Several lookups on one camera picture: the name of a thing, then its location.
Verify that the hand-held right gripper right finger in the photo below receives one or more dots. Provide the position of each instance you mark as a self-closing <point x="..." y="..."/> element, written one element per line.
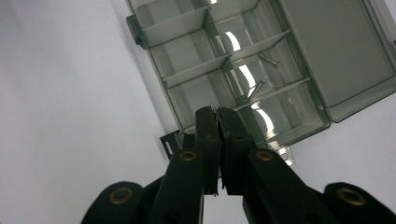
<point x="236" y="140"/>

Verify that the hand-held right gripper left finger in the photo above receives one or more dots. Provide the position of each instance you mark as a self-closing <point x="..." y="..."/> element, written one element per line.
<point x="207" y="140"/>

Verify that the clear grey compartment organizer box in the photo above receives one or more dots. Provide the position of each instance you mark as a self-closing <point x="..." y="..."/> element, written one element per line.
<point x="249" y="62"/>

